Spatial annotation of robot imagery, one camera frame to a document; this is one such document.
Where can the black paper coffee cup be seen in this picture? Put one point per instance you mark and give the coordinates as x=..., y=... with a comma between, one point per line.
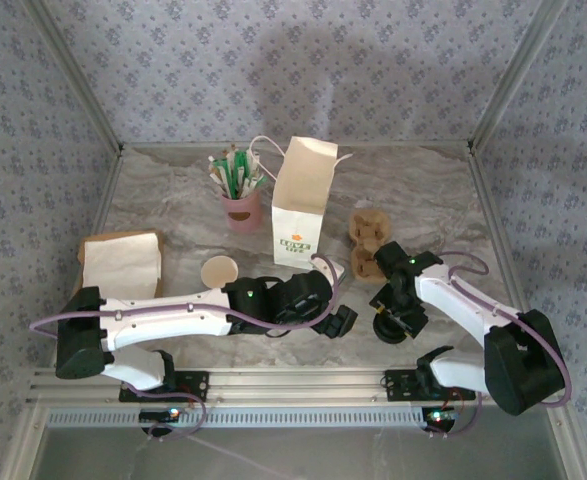
x=219, y=272

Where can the white printed paper bag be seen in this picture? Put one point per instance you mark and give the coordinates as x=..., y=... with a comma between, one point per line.
x=298, y=220

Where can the white napkin stack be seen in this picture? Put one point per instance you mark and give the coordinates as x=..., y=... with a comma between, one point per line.
x=123, y=295

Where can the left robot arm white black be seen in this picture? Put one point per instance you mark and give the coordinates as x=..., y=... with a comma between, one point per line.
x=163, y=320

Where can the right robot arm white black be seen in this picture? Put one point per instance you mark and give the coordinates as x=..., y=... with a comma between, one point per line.
x=453, y=300

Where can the pink cup holder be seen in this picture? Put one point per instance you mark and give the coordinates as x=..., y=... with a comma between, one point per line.
x=243, y=215

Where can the small green circuit board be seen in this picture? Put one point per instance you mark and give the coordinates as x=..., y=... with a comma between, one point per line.
x=443, y=416
x=160, y=414

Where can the white sugar stick packet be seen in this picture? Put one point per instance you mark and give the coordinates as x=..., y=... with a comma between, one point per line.
x=258, y=181

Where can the green white straw packet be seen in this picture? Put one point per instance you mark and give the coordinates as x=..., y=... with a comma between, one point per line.
x=243, y=170
x=228, y=180

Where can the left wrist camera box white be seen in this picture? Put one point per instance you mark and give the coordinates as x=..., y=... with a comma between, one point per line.
x=335, y=272

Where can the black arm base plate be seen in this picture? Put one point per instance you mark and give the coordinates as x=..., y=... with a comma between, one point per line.
x=193, y=387
x=403, y=387

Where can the wide slotted aluminium rail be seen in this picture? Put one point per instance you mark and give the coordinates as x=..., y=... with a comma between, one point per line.
x=293, y=385

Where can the aluminium frame rail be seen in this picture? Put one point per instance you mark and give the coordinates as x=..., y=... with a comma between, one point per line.
x=490, y=200
x=101, y=210

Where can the aluminium frame leg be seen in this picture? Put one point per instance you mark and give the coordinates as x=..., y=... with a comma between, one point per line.
x=570, y=445
x=23, y=445

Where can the aluminium frame post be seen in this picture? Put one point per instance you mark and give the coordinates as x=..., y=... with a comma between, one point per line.
x=511, y=75
x=77, y=75

